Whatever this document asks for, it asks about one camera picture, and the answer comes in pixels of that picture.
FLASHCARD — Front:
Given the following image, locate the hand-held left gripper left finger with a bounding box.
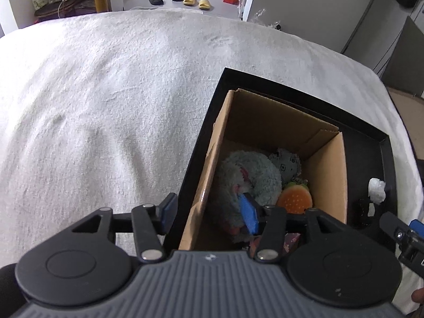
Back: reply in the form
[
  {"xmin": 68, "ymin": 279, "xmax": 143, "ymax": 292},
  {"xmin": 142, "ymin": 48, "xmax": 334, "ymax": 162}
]
[{"xmin": 71, "ymin": 192, "xmax": 179, "ymax": 263}]

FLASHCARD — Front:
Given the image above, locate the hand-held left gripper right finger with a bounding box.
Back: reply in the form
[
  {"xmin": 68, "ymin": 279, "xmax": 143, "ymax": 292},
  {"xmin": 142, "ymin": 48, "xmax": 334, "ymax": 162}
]
[{"xmin": 237, "ymin": 194, "xmax": 349, "ymax": 263}]

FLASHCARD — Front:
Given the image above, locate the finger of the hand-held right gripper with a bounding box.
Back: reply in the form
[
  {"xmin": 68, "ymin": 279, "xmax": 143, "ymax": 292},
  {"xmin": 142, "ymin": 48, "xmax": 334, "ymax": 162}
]
[
  {"xmin": 378, "ymin": 212, "xmax": 424, "ymax": 272},
  {"xmin": 409, "ymin": 219, "xmax": 424, "ymax": 237}
]

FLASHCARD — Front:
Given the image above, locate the large grey pink plush toy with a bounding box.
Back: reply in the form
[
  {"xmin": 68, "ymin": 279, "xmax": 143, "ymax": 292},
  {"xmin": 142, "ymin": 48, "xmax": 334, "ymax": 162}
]
[{"xmin": 212, "ymin": 151, "xmax": 283, "ymax": 243}]

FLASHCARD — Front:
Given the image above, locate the orange burger plush toy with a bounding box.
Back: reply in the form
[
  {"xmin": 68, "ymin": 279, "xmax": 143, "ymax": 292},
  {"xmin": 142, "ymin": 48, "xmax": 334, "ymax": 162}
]
[{"xmin": 276, "ymin": 180, "xmax": 314, "ymax": 215}]

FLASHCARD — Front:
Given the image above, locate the small grey-blue plush toy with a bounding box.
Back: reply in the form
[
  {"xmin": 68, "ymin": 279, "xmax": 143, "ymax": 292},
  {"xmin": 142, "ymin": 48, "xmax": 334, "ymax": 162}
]
[{"xmin": 268, "ymin": 148, "xmax": 302, "ymax": 187}]

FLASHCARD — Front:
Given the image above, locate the black tray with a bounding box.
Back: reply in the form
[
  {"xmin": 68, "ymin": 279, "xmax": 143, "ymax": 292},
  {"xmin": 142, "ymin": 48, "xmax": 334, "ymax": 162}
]
[{"xmin": 163, "ymin": 67, "xmax": 398, "ymax": 259}]

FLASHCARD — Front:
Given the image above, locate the brown cardboard box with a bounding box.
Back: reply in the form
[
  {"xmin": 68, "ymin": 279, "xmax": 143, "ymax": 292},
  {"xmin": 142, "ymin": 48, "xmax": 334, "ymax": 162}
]
[{"xmin": 178, "ymin": 88, "xmax": 348, "ymax": 251}]

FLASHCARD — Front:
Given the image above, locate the black object with white label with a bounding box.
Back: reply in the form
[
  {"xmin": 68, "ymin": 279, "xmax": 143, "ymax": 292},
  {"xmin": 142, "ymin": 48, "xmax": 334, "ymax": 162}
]
[{"xmin": 352, "ymin": 199, "xmax": 382, "ymax": 228}]

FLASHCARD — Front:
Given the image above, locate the white crumpled tissue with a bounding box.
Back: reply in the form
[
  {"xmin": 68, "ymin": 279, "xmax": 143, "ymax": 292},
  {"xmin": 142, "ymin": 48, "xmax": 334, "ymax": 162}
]
[{"xmin": 368, "ymin": 178, "xmax": 387, "ymax": 205}]

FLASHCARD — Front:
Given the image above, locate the black table with brown top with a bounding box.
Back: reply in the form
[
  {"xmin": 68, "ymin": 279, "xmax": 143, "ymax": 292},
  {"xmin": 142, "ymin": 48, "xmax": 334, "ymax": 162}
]
[{"xmin": 385, "ymin": 85, "xmax": 424, "ymax": 135}]

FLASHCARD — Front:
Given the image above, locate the dark folding board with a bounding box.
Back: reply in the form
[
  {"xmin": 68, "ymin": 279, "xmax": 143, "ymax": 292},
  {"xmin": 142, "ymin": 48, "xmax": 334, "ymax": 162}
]
[{"xmin": 380, "ymin": 16, "xmax": 424, "ymax": 99}]

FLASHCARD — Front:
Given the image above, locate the clear plastic bag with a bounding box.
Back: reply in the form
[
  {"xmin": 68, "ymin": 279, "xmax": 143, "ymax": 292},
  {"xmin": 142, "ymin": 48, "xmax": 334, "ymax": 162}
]
[{"xmin": 253, "ymin": 7, "xmax": 283, "ymax": 30}]

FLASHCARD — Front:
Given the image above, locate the grey pole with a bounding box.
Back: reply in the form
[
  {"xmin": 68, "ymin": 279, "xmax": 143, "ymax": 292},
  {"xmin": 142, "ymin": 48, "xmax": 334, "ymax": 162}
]
[{"xmin": 341, "ymin": 0, "xmax": 383, "ymax": 54}]

